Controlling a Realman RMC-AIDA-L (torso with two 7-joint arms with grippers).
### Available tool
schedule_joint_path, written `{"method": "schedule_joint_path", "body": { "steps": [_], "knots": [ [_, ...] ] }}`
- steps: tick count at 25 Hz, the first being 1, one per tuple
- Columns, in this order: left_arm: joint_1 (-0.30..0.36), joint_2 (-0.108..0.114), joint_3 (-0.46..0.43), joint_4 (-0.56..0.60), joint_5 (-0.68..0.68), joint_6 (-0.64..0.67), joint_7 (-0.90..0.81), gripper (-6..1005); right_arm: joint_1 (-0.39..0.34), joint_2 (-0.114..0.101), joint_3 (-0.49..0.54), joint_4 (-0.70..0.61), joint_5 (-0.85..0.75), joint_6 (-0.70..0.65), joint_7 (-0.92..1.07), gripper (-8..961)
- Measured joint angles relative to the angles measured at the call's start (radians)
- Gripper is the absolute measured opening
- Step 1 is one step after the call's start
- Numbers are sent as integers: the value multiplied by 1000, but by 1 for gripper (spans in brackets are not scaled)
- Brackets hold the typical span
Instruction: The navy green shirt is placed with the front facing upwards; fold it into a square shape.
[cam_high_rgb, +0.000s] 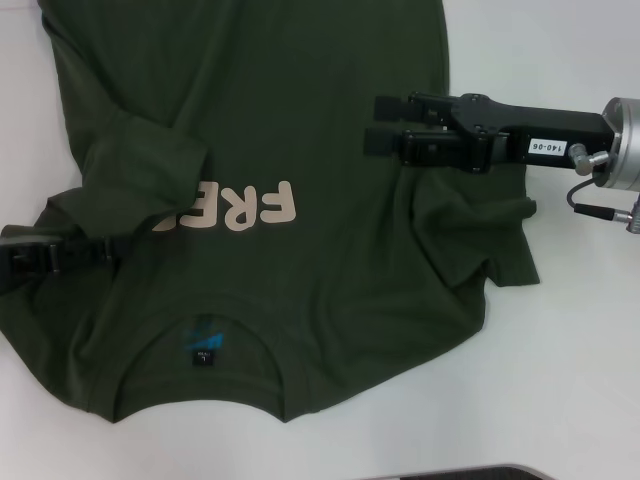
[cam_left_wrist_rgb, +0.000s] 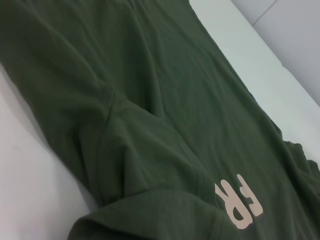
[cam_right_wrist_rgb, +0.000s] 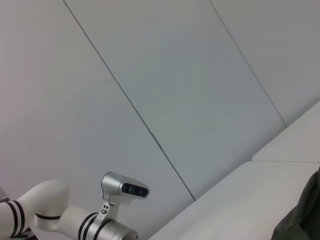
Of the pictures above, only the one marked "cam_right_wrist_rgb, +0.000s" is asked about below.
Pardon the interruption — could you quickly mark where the dark green printed t-shirt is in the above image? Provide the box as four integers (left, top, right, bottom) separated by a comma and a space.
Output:
270, 166, 320, 240

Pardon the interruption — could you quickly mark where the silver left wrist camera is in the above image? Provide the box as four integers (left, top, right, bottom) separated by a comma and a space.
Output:
97, 171, 150, 221

